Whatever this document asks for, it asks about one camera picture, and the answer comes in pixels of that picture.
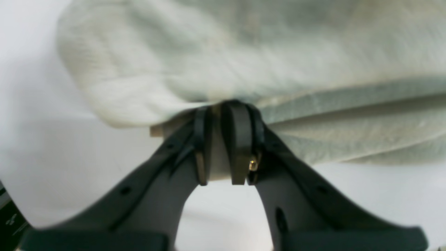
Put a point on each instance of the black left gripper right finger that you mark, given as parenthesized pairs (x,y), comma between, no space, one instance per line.
(305,212)

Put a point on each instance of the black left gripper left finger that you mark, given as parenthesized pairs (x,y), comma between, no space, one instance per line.
(142,212)

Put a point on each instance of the beige T-shirt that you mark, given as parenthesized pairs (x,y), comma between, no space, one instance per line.
(359,81)

